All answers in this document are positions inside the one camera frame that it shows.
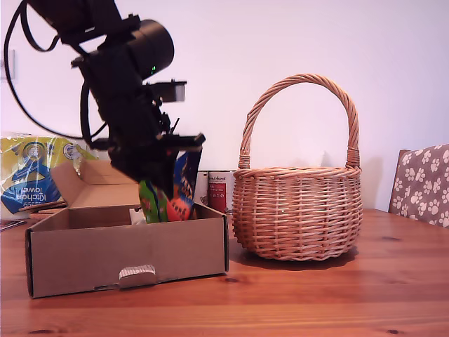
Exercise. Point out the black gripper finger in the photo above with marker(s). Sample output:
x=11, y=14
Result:
x=151, y=165

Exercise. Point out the green blue Easter egg bag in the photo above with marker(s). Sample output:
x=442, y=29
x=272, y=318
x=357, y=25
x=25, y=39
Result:
x=184, y=182

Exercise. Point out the brown cardboard box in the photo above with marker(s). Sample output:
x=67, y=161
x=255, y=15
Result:
x=122, y=249

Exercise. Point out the thin black stick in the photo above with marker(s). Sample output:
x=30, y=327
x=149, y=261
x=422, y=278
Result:
x=176, y=123

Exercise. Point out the white carton with red label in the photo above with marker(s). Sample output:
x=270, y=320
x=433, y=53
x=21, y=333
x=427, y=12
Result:
x=219, y=193

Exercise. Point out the cork coaster stack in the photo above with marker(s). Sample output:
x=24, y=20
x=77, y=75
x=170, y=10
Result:
x=42, y=212

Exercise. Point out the kitchen towel pack yellow blue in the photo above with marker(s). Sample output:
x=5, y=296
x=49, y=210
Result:
x=28, y=175

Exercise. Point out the dark printed booklet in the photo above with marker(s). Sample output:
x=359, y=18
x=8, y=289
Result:
x=10, y=225

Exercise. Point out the grey arm camera box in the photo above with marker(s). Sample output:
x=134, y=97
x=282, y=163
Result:
x=168, y=92

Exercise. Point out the white wall light switch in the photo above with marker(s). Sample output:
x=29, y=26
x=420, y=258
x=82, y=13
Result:
x=11, y=66

